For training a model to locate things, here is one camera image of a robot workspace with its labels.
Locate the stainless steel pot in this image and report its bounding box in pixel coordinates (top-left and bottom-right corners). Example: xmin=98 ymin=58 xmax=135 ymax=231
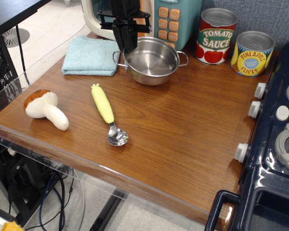
xmin=112 ymin=37 xmax=189 ymax=86

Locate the light blue folded towel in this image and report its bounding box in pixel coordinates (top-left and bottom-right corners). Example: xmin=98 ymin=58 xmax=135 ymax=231
xmin=62 ymin=35 xmax=119 ymax=76

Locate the toy microwave oven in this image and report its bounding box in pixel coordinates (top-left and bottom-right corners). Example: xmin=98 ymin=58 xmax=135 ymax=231
xmin=81 ymin=0 xmax=202 ymax=51

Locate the white stove knob bottom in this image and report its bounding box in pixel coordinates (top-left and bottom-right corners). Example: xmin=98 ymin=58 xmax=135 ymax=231
xmin=235 ymin=143 xmax=249 ymax=163

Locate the white stove knob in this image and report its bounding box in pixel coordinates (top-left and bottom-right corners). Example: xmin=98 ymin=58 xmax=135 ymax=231
xmin=235 ymin=143 xmax=249 ymax=163
xmin=254 ymin=82 xmax=266 ymax=100
xmin=248 ymin=101 xmax=261 ymax=119

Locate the plush mushroom toy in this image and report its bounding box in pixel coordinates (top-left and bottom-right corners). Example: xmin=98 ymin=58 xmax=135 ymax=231
xmin=24 ymin=89 xmax=69 ymax=131

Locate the white stove knob middle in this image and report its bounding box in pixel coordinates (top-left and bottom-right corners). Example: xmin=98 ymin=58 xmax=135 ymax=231
xmin=248 ymin=101 xmax=261 ymax=119

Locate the tomato sauce can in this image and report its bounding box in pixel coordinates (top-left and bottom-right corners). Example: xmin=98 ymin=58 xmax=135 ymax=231
xmin=195 ymin=8 xmax=238 ymax=64

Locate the white stove knob top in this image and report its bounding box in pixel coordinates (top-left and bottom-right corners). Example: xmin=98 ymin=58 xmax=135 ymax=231
xmin=254 ymin=82 xmax=266 ymax=100

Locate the pineapple slices can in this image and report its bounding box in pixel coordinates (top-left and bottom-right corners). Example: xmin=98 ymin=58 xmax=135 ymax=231
xmin=231 ymin=31 xmax=276 ymax=77

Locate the dark blue toy stove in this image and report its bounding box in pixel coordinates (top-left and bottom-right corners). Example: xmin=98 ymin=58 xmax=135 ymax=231
xmin=205 ymin=42 xmax=289 ymax=231

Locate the black side desk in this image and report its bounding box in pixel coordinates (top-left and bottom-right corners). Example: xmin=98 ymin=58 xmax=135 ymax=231
xmin=0 ymin=0 xmax=51 ymax=41

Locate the yellow handled metal spoon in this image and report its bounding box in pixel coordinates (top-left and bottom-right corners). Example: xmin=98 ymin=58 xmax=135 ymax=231
xmin=91 ymin=83 xmax=129 ymax=146

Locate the black cable under table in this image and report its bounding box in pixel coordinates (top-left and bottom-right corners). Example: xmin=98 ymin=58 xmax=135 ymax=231
xmin=24 ymin=168 xmax=75 ymax=231

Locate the blue cable under table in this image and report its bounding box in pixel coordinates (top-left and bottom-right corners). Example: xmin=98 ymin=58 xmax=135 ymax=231
xmin=39 ymin=171 xmax=66 ymax=231

